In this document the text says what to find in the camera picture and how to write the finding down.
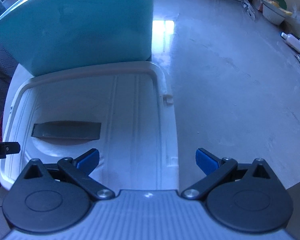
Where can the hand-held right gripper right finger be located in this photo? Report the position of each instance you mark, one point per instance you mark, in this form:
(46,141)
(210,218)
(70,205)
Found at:
(206,164)

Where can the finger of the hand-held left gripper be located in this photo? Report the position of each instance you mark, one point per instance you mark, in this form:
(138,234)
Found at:
(13,148)

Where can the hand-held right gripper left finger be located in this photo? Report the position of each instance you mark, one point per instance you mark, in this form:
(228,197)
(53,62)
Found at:
(88,160)

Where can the teal plastic storage bin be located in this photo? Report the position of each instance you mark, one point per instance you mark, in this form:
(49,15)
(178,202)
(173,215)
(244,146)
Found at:
(77,30)

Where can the white round desktop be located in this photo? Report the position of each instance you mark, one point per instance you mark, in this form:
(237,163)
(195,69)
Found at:
(227,80)

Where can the white plastic bin lid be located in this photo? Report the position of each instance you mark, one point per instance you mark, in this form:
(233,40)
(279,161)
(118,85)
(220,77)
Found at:
(130,110)

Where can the grey fabric chair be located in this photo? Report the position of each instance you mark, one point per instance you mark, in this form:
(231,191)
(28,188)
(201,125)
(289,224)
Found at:
(0,80)

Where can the small white squeeze bottle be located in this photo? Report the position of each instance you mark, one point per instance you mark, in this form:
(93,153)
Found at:
(293,41)

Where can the clear plastic packet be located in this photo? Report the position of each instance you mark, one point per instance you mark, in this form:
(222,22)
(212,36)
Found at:
(248,7)

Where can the white ribbed bowl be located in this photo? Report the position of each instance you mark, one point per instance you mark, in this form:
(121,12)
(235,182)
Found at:
(272,15)

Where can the clear plastic bag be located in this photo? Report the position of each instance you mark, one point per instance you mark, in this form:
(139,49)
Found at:
(298,23)

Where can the green round plate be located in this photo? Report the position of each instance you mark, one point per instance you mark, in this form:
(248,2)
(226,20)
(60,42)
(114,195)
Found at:
(279,0)

